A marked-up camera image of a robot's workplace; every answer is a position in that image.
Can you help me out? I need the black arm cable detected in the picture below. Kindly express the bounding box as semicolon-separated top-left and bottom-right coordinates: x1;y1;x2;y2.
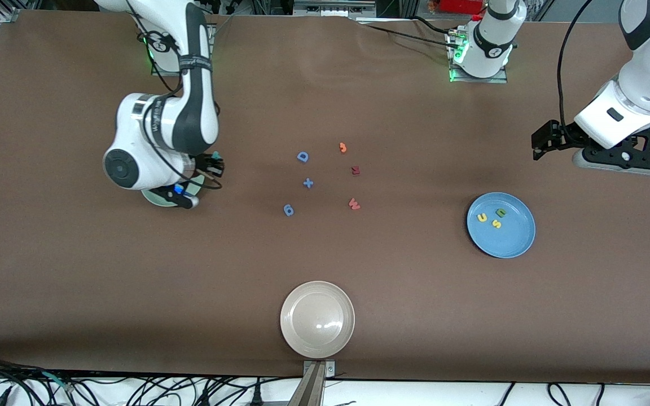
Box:
556;0;594;133
128;0;222;190

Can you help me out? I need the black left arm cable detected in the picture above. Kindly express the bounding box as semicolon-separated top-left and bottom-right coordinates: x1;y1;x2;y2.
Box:
556;0;594;133

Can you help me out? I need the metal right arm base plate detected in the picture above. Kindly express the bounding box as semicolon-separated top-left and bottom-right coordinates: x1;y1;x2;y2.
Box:
151;56;182;76

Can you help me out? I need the red box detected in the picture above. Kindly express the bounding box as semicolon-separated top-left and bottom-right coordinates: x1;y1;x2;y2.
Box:
438;0;485;15

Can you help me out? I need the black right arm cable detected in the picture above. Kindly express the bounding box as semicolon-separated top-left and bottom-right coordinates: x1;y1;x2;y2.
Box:
128;0;222;190

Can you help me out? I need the teal cable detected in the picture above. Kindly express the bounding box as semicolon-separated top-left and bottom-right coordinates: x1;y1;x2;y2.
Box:
40;369;74;392

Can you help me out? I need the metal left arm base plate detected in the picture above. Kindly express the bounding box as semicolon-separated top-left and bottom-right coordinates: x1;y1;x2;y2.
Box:
448;31;509;84

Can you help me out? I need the aluminium camera mount post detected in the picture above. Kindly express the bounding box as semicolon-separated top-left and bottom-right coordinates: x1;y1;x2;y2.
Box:
288;360;337;406

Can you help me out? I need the brown table cover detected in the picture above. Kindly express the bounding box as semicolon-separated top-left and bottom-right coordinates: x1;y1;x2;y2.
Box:
0;10;650;385

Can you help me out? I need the beige plate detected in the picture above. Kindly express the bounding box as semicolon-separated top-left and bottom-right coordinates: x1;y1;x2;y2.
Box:
280;281;355;359

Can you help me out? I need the blue plate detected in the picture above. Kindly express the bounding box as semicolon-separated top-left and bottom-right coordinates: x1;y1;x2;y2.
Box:
467;192;536;259

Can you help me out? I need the thin black table cable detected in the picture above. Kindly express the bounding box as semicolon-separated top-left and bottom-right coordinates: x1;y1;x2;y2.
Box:
367;24;455;48
412;16;456;36

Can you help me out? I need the aluminium frame rail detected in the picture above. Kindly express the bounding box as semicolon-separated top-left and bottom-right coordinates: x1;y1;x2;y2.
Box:
293;0;377;16

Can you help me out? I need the pale green plate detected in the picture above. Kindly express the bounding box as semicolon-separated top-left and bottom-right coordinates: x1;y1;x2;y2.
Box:
142;169;206;209

